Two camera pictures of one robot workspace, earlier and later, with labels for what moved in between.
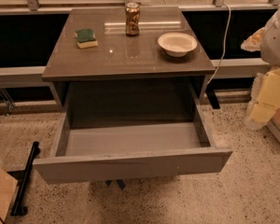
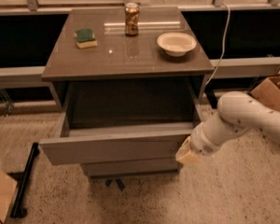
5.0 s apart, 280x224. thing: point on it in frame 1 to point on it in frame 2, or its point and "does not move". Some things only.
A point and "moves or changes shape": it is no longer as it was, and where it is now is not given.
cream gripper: (276, 42) to (200, 144)
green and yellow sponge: (86, 38) does not move
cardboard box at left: (3, 190) does not move
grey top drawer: (83, 152) moves or changes shape
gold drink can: (133, 19) does not move
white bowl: (176, 44) does not move
